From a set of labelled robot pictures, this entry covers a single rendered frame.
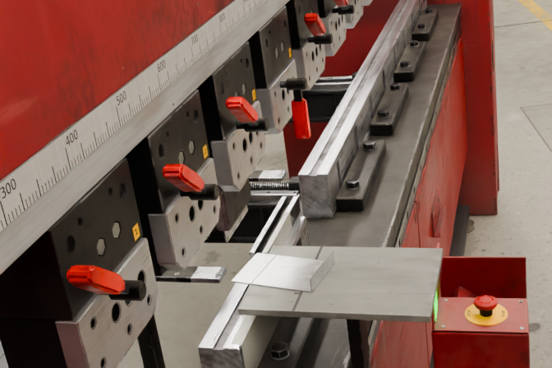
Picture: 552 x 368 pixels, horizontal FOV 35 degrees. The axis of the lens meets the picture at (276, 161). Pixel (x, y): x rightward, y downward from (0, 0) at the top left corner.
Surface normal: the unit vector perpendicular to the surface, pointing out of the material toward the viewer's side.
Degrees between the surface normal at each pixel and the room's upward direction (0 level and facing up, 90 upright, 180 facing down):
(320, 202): 90
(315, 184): 90
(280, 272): 0
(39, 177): 90
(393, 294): 0
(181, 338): 0
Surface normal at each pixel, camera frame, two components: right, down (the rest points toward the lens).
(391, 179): -0.13, -0.92
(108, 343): 0.96, -0.01
